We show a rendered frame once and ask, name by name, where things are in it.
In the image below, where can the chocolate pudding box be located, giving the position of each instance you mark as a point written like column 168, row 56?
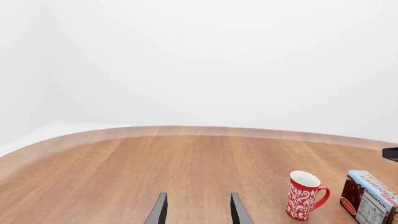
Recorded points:
column 370, row 198

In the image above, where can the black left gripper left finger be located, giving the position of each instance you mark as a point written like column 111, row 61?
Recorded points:
column 158, row 211

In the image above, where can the red mug with white pattern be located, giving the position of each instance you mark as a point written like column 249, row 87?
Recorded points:
column 301, row 198

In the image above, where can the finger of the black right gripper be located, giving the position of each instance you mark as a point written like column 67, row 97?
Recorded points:
column 391, row 153

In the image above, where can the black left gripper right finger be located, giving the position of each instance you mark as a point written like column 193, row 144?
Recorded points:
column 240, row 212

